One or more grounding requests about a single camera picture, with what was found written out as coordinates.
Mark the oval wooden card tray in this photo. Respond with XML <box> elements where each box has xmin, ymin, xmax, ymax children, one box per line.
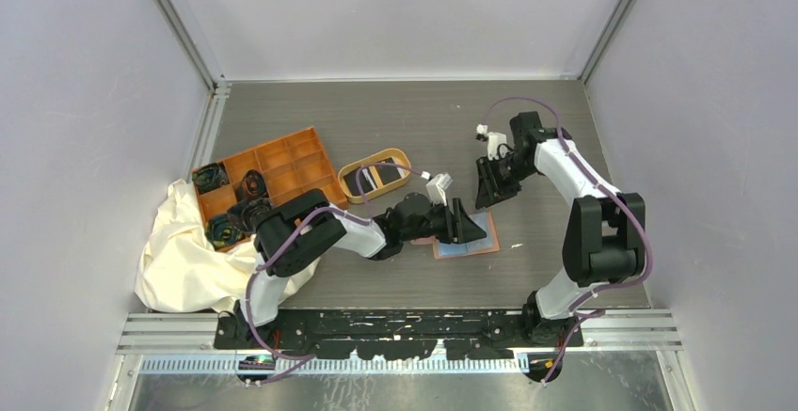
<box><xmin>337</xmin><ymin>148</ymin><xmax>411</xmax><ymax>204</ymax></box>

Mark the dark rolled belt lower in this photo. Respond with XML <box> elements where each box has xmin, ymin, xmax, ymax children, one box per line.
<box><xmin>226</xmin><ymin>198</ymin><xmax>273</xmax><ymax>233</ymax></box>

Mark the dark rolled belt bottom left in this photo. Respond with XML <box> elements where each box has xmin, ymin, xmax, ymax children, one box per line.
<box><xmin>205</xmin><ymin>214</ymin><xmax>244</xmax><ymax>250</ymax></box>

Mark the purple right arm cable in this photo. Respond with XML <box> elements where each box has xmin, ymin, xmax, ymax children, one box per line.
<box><xmin>483</xmin><ymin>96</ymin><xmax>656</xmax><ymax>385</ymax></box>

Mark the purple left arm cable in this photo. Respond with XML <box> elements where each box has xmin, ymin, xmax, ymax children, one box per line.
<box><xmin>244</xmin><ymin>162</ymin><xmax>435</xmax><ymax>385</ymax></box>

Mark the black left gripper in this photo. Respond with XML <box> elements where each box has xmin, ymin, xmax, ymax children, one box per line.
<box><xmin>402</xmin><ymin>198</ymin><xmax>486</xmax><ymax>245</ymax></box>

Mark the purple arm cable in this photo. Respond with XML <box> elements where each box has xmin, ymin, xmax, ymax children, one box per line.
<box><xmin>244</xmin><ymin>162</ymin><xmax>435</xmax><ymax>385</ymax></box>
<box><xmin>483</xmin><ymin>96</ymin><xmax>656</xmax><ymax>385</ymax></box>

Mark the black mounting base plate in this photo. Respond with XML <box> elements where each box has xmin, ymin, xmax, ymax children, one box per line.
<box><xmin>213</xmin><ymin>308</ymin><xmax>583</xmax><ymax>360</ymax></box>

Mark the cream cloth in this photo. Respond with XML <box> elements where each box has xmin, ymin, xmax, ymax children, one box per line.
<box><xmin>136</xmin><ymin>179</ymin><xmax>320</xmax><ymax>315</ymax></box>

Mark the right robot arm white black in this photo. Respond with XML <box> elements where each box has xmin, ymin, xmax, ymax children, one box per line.
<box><xmin>475</xmin><ymin>112</ymin><xmax>650</xmax><ymax>346</ymax></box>

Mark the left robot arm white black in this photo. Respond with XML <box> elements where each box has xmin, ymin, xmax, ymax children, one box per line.
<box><xmin>237</xmin><ymin>189</ymin><xmax>487</xmax><ymax>348</ymax></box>

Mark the orange compartment tray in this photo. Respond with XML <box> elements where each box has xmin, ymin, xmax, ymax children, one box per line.
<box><xmin>194</xmin><ymin>127</ymin><xmax>348</xmax><ymax>235</ymax></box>

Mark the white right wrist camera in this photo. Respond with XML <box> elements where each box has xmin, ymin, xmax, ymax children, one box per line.
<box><xmin>475</xmin><ymin>124</ymin><xmax>512</xmax><ymax>161</ymax></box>

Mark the dark rolled belt middle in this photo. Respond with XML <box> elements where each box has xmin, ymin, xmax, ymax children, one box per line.
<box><xmin>234</xmin><ymin>169</ymin><xmax>269</xmax><ymax>202</ymax></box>

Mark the black card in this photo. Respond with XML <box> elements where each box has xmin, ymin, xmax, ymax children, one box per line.
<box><xmin>343</xmin><ymin>167</ymin><xmax>372</xmax><ymax>203</ymax></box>
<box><xmin>375</xmin><ymin>162</ymin><xmax>403</xmax><ymax>186</ymax></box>

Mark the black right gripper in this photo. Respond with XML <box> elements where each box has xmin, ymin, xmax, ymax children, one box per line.
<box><xmin>476</xmin><ymin>153</ymin><xmax>538</xmax><ymax>210</ymax></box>

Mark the dark rolled belt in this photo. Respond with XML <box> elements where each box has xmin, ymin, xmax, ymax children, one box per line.
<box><xmin>226</xmin><ymin>198</ymin><xmax>273</xmax><ymax>233</ymax></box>
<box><xmin>191</xmin><ymin>162</ymin><xmax>230</xmax><ymax>195</ymax></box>
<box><xmin>234</xmin><ymin>169</ymin><xmax>269</xmax><ymax>202</ymax></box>
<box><xmin>205</xmin><ymin>214</ymin><xmax>244</xmax><ymax>250</ymax></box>

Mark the dark rolled belt upper left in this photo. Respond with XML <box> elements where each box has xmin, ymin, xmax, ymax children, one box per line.
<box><xmin>191</xmin><ymin>162</ymin><xmax>230</xmax><ymax>195</ymax></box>

